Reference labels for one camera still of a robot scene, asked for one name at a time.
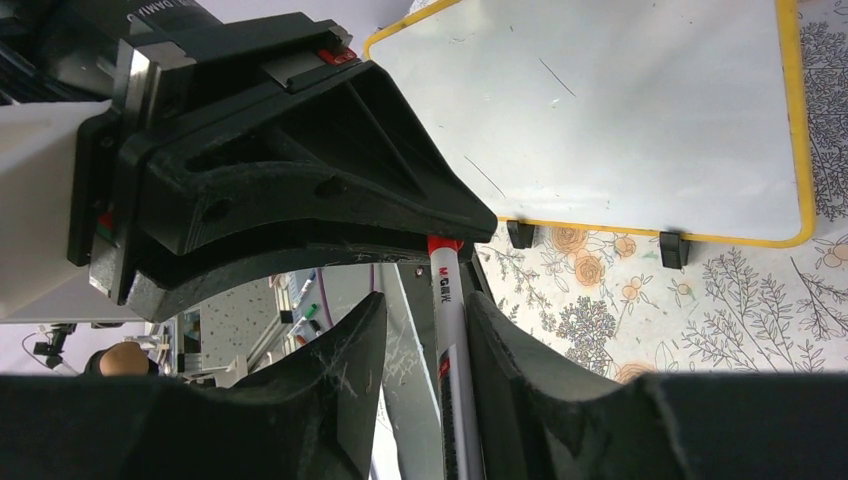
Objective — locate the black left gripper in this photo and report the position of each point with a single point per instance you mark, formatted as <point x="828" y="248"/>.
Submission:
<point x="38" y="145"/>

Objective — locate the red capped whiteboard marker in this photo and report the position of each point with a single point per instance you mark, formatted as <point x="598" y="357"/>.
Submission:
<point x="462" y="454"/>

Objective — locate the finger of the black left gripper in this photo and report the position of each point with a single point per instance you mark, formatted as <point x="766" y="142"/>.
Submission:
<point x="346" y="152"/>
<point x="167" y="284"/>

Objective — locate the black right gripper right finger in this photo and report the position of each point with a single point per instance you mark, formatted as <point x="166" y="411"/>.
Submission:
<point x="542" y="416"/>

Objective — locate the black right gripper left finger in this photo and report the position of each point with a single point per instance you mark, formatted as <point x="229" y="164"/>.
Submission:
<point x="310" y="415"/>

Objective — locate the floral patterned table mat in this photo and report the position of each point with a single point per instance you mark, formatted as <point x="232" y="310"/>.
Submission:
<point x="604" y="301"/>

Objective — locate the yellow framed whiteboard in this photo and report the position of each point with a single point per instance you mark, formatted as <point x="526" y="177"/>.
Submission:
<point x="629" y="116"/>

